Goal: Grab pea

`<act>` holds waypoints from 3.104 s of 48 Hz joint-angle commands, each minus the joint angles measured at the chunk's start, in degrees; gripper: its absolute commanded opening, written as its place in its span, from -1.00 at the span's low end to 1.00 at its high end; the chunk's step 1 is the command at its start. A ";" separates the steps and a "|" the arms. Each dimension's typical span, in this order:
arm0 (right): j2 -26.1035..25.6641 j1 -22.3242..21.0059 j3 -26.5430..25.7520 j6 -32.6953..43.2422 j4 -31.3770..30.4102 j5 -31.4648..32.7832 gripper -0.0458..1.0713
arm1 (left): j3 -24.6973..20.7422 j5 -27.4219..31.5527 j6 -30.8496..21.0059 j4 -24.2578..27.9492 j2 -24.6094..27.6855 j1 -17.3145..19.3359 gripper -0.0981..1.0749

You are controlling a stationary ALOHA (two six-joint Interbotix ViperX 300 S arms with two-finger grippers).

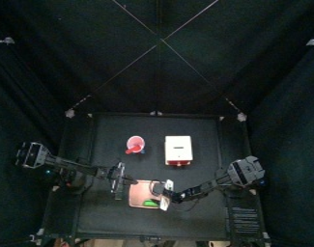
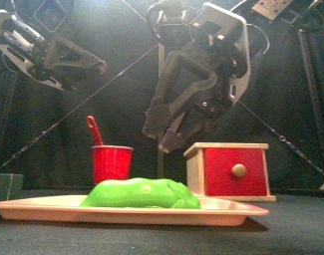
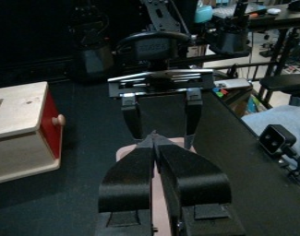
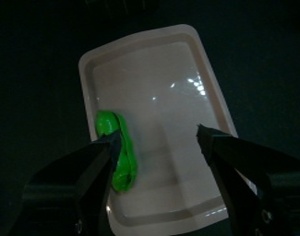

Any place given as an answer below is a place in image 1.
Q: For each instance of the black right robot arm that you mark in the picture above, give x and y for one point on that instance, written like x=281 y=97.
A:
x=206 y=186

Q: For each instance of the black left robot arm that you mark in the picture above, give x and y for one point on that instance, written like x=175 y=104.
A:
x=73 y=165

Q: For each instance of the green toy pea pod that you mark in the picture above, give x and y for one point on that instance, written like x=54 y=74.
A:
x=151 y=203

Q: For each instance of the pink tray with green item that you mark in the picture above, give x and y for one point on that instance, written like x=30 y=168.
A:
x=140 y=193

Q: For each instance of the white toy appliance red base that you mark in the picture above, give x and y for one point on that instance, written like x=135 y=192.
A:
x=179 y=149

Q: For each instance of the grey frame corner bracket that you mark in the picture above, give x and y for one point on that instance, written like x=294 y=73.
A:
x=8 y=40
x=242 y=116
x=313 y=42
x=69 y=113
x=155 y=113

